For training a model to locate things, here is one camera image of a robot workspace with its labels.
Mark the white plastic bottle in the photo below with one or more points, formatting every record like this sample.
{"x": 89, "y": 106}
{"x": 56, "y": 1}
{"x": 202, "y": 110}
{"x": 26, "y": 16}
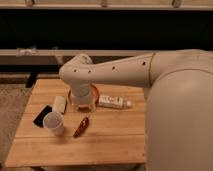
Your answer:
{"x": 114, "y": 102}

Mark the long metal rail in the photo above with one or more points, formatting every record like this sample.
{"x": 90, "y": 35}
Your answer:
{"x": 56, "y": 56}

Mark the black flat pad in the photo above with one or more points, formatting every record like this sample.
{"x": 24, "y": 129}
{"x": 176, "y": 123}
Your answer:
{"x": 38, "y": 121}

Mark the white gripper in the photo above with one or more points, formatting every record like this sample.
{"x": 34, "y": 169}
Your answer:
{"x": 81, "y": 95}

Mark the wooden table board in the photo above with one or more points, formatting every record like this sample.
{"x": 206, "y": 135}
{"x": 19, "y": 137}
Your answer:
{"x": 113, "y": 136}

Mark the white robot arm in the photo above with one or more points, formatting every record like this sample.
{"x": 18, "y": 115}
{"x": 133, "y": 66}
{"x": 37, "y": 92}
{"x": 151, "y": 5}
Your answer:
{"x": 179, "y": 107}

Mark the orange round plate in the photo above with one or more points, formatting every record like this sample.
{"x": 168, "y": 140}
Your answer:
{"x": 90, "y": 106}

